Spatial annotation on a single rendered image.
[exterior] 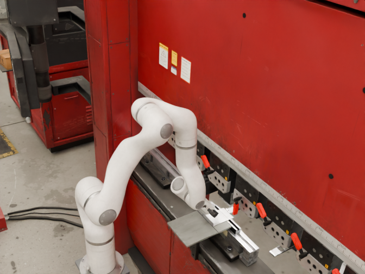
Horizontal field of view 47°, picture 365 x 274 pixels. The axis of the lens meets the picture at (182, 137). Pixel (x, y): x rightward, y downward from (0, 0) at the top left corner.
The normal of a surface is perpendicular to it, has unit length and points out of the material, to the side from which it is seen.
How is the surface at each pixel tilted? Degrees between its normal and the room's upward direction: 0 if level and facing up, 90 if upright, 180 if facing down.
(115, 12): 90
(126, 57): 90
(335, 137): 90
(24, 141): 0
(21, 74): 90
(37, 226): 0
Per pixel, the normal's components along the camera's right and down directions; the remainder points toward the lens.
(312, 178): -0.84, 0.25
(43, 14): 0.39, 0.50
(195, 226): 0.04, -0.85
